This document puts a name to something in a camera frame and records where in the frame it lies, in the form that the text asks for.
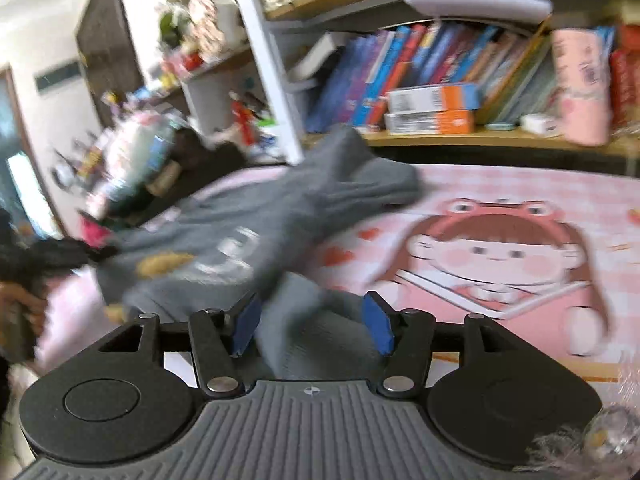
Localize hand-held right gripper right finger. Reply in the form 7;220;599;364
363;290;522;397

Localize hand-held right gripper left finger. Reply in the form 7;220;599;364
97;291;264;397

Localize grey knit sweater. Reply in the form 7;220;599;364
95;125;426;382

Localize person's left hand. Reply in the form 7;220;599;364
0;281;48;363

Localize cluttered toy pile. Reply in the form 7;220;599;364
50;85;197;223

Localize pink cartoon printed table mat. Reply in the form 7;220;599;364
140;162;640;413

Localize orange and white box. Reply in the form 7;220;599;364
386;82;482;115
384;109;476;136

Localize red toy figure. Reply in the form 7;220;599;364
229;91;257;137

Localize wooden bookshelf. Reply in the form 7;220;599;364
255;0;640;173

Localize dark wooden door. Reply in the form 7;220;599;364
74;0;147;97

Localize white shelf unit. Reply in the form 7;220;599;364
179;0;307;167

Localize small white box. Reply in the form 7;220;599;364
519;112;561;136

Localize row of upright books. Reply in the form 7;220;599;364
305;20;556;128

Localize red snack packets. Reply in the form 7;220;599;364
607;22;640;131

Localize dark wall plaque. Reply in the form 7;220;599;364
34;60;81;94

